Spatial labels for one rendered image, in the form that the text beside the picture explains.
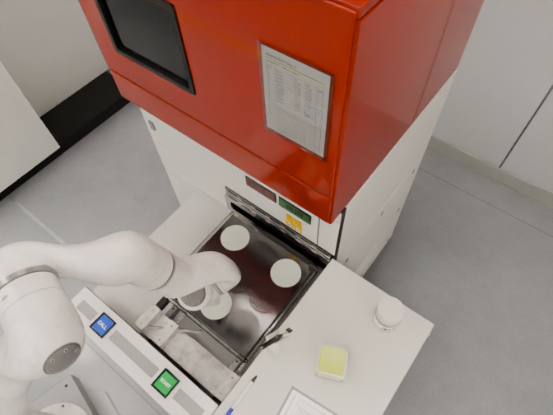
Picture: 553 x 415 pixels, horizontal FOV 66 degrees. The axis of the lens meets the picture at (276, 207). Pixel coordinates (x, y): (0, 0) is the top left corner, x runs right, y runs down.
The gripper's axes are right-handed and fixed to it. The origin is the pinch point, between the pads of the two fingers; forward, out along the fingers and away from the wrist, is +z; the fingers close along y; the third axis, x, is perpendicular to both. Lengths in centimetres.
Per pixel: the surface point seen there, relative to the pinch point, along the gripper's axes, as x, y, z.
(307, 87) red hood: 26, -38, -61
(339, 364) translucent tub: 35.7, 18.1, -20.7
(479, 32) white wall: 114, -120, 64
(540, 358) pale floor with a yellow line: 143, 37, 85
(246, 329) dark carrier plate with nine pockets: 9.9, 12.5, -3.3
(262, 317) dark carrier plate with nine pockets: 14.6, 9.0, -1.8
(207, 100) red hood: 3, -46, -37
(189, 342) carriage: -7.3, 16.4, -3.1
